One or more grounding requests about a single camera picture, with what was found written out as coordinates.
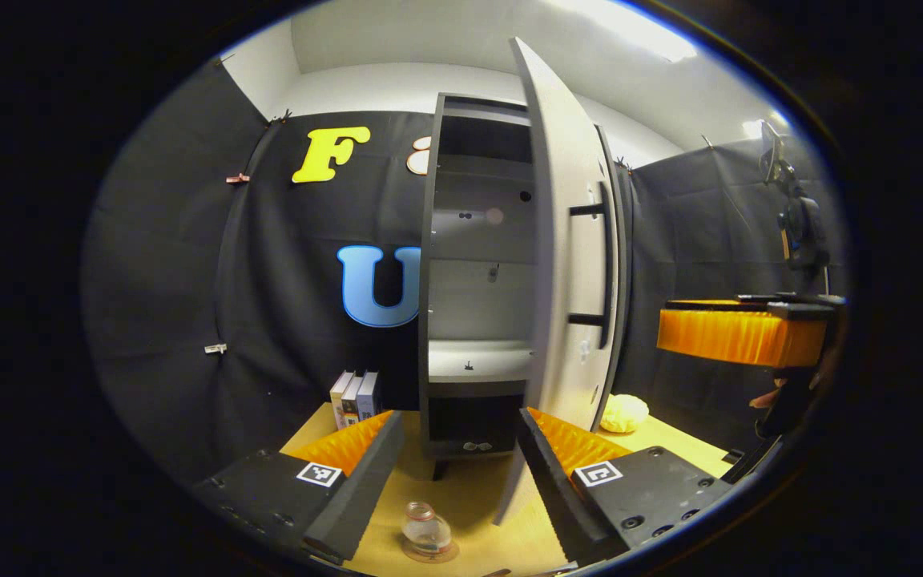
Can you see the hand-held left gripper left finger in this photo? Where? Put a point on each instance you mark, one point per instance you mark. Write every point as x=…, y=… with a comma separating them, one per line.
x=369, y=481

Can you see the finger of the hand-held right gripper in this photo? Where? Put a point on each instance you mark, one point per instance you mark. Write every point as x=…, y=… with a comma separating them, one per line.
x=734, y=336
x=798, y=298

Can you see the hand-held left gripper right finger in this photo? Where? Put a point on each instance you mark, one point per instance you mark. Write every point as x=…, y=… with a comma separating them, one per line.
x=546, y=489

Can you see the clear plastic bottle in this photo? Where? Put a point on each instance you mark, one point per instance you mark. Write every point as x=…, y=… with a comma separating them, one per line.
x=425, y=529

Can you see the round wooden coaster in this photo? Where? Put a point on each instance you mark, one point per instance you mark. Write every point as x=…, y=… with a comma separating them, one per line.
x=451, y=553

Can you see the dark grey cabinet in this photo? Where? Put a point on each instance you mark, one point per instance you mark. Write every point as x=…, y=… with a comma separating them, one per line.
x=481, y=304

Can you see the white book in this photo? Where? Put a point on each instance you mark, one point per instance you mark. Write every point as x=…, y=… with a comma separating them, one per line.
x=352, y=397

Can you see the beige book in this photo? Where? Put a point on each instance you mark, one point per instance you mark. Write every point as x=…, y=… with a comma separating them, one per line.
x=338, y=398

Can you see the yellow fluffy object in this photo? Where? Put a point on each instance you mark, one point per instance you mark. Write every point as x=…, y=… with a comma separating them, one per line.
x=624, y=413

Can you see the small ceiling light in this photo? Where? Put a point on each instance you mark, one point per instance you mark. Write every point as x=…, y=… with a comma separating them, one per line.
x=762, y=127

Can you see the long ceiling light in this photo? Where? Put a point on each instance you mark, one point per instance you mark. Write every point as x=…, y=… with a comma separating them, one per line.
x=630, y=24

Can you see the black backdrop cloth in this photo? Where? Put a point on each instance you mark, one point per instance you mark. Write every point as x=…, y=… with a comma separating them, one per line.
x=173, y=280

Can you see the red cloth clip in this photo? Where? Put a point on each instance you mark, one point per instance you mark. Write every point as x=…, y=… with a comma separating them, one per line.
x=238, y=178

